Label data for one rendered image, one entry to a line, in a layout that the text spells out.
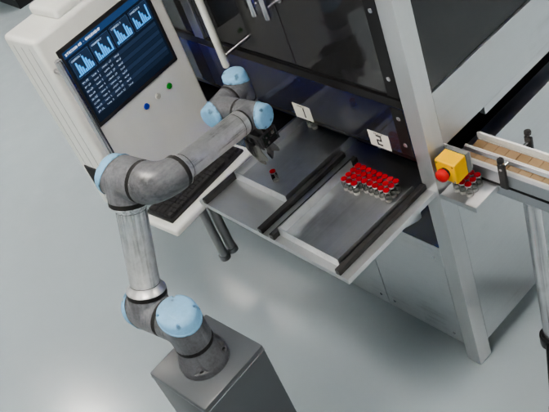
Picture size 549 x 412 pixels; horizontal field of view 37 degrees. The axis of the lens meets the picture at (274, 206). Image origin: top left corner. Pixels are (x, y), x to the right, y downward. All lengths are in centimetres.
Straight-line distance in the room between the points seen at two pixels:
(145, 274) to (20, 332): 191
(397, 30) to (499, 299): 126
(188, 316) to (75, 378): 158
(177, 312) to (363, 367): 116
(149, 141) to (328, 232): 82
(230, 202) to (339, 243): 47
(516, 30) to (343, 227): 78
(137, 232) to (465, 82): 102
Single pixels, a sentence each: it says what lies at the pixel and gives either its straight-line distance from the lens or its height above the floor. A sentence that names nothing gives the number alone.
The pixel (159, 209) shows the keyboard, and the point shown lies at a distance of 296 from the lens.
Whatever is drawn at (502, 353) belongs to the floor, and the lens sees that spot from 322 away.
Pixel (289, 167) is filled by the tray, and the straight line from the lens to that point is 280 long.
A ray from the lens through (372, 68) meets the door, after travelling 237.
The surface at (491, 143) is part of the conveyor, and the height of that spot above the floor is 93.
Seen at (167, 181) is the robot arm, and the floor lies 137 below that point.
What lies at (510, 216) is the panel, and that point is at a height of 52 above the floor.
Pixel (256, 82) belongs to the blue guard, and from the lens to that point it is 289.
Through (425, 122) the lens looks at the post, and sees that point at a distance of 237.
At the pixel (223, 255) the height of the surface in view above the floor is 22.
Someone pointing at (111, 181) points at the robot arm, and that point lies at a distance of 221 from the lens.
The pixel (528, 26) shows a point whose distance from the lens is 269.
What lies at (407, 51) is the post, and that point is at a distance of 223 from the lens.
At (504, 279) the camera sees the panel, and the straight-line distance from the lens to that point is 307.
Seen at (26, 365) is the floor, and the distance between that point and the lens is 402.
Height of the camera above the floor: 260
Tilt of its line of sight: 40 degrees down
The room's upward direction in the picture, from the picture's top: 23 degrees counter-clockwise
